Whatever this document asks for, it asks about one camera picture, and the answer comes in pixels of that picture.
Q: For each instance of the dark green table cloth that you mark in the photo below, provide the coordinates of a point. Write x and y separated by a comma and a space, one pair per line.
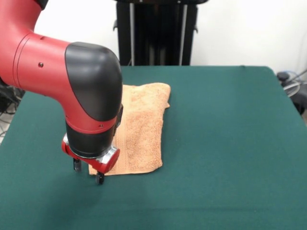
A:
239, 143

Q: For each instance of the orange terry towel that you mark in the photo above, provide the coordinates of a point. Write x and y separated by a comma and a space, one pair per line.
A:
144, 134

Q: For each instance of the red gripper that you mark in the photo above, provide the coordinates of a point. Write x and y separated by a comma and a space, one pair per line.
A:
105, 165

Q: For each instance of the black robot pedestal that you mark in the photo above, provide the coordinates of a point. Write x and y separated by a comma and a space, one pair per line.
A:
156, 31

